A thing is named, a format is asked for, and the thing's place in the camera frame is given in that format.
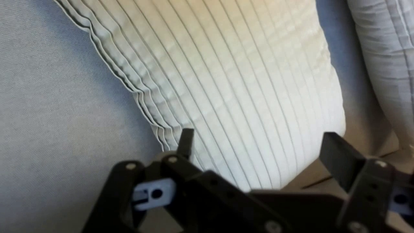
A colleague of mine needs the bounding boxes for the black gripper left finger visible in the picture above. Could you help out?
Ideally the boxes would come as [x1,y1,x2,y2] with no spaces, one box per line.
[81,126,286,233]

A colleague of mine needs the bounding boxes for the cream striped pillow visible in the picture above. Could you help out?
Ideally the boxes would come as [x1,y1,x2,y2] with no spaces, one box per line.
[53,0,346,192]
[346,0,414,147]

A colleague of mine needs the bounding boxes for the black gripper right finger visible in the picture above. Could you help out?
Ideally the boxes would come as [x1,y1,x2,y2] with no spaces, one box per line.
[318,130,414,233]

